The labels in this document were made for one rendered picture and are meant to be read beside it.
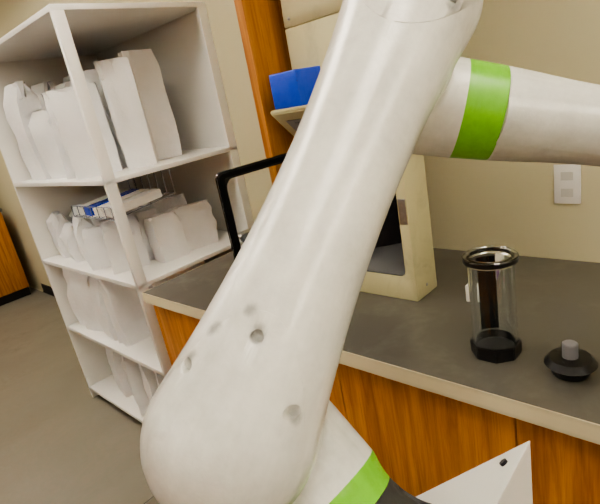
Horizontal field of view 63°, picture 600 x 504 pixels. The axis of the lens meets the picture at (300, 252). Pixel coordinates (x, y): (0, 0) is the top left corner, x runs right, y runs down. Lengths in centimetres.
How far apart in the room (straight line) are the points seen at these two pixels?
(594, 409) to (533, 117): 58
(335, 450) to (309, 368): 17
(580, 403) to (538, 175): 78
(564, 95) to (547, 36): 93
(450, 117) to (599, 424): 61
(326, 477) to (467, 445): 73
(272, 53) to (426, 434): 108
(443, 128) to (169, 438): 44
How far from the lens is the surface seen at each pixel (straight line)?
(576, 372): 106
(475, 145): 62
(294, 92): 132
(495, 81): 62
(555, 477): 114
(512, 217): 168
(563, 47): 155
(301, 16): 143
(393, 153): 39
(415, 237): 135
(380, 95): 40
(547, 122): 62
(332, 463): 50
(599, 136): 65
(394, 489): 54
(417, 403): 120
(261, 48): 146
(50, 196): 310
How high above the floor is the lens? 155
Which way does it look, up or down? 18 degrees down
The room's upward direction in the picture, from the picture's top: 11 degrees counter-clockwise
